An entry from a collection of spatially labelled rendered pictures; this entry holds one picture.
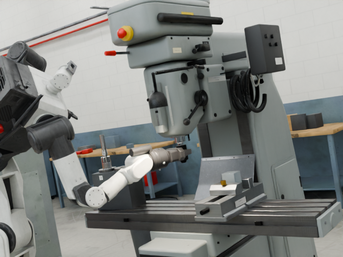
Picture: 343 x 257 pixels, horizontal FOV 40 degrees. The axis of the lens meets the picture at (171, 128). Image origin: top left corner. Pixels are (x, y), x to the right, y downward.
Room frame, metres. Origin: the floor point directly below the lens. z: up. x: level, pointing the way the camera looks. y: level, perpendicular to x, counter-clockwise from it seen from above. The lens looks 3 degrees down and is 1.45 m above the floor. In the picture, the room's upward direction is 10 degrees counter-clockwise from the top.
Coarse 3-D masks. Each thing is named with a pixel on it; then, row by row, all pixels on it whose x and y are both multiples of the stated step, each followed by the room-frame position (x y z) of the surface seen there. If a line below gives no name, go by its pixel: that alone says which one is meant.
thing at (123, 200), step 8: (112, 168) 2.34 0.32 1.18; (120, 168) 2.28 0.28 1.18; (96, 176) 2.34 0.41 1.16; (104, 176) 2.31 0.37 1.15; (96, 184) 2.34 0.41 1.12; (136, 184) 2.30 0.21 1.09; (120, 192) 2.27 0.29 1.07; (128, 192) 2.25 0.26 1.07; (136, 192) 2.29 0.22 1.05; (112, 200) 2.30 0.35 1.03; (120, 200) 2.27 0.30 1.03; (128, 200) 2.25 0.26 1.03; (136, 200) 2.28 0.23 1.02; (144, 200) 2.33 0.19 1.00; (104, 208) 2.33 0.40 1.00; (112, 208) 2.30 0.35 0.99; (120, 208) 2.28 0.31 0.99; (128, 208) 2.25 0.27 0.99
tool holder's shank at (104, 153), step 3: (99, 135) 2.37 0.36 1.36; (102, 135) 2.36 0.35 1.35; (102, 138) 2.36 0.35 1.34; (102, 141) 2.36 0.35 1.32; (102, 144) 2.36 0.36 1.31; (105, 144) 2.37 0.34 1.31; (102, 147) 2.36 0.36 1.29; (105, 147) 2.37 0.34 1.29; (102, 150) 2.37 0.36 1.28; (105, 150) 2.36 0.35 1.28; (102, 153) 2.37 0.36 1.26; (105, 153) 2.36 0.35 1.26; (105, 156) 2.36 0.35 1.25
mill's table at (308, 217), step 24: (96, 216) 2.30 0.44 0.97; (120, 216) 2.20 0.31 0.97; (144, 216) 2.11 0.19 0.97; (168, 216) 2.02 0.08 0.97; (192, 216) 1.94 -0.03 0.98; (240, 216) 1.80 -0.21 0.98; (264, 216) 1.74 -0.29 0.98; (288, 216) 1.68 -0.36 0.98; (312, 216) 1.62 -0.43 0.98; (336, 216) 1.73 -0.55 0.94
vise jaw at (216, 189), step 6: (216, 186) 1.91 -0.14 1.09; (222, 186) 1.89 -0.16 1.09; (228, 186) 1.87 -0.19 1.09; (234, 186) 1.85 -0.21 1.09; (240, 186) 1.87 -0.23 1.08; (210, 192) 1.91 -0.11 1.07; (216, 192) 1.89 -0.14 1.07; (222, 192) 1.88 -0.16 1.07; (228, 192) 1.86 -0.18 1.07; (234, 192) 1.84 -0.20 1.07; (240, 192) 1.87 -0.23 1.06
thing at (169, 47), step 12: (168, 36) 1.93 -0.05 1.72; (180, 36) 1.99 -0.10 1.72; (192, 36) 2.06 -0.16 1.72; (204, 36) 2.14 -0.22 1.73; (132, 48) 2.03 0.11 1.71; (144, 48) 1.99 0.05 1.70; (156, 48) 1.95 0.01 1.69; (168, 48) 1.92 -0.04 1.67; (180, 48) 1.97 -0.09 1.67; (192, 48) 2.04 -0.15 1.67; (132, 60) 2.04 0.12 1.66; (144, 60) 2.00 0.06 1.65; (156, 60) 1.96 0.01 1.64; (168, 60) 1.95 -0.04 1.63; (180, 60) 2.04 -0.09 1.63
